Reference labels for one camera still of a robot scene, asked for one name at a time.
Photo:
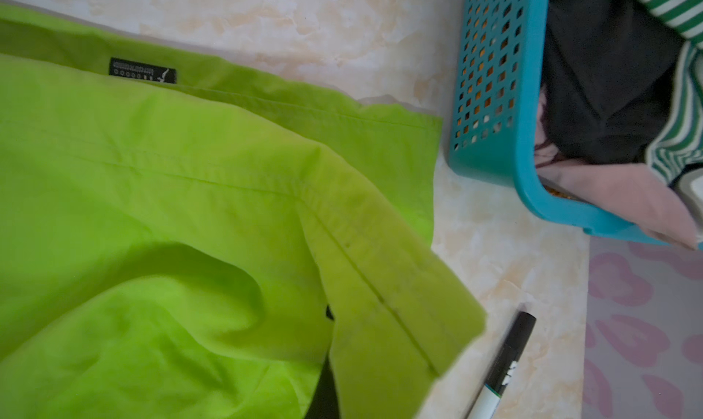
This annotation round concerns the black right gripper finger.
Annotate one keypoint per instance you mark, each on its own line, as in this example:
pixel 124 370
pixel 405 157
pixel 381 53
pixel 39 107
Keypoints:
pixel 325 402

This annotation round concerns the lime green shorts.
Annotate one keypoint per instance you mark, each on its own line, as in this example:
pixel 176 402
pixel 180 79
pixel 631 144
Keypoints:
pixel 182 237

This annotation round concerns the teal plastic laundry basket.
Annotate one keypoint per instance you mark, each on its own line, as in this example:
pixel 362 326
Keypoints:
pixel 493 130

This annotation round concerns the white marker pen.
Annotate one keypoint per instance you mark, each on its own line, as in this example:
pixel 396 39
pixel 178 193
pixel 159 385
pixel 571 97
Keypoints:
pixel 503 367

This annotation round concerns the pink garment in basket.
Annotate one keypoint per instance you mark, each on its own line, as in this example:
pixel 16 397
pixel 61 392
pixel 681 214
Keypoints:
pixel 629 191

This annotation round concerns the black garment in basket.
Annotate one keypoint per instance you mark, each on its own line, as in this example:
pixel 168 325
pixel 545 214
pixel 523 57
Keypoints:
pixel 608 70

